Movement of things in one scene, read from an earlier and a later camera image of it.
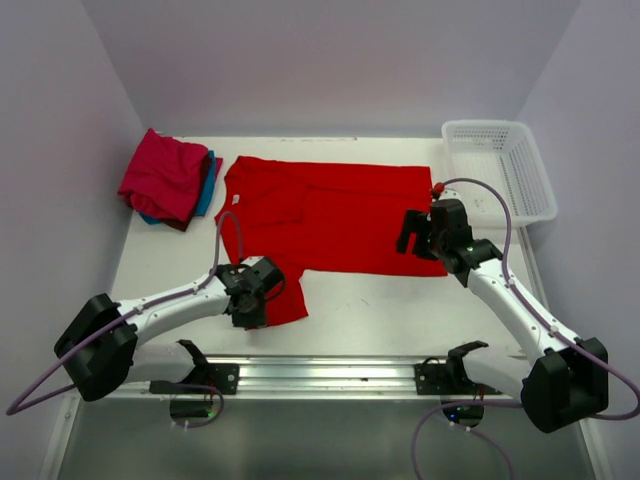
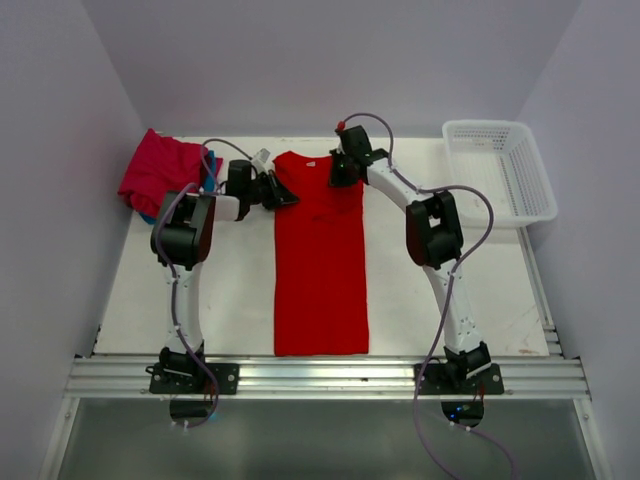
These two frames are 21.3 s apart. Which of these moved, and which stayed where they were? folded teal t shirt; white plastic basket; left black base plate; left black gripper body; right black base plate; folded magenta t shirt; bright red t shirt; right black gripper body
Moved: right black gripper body; bright red t shirt; left black gripper body
Stayed: right black base plate; white plastic basket; folded magenta t shirt; folded teal t shirt; left black base plate
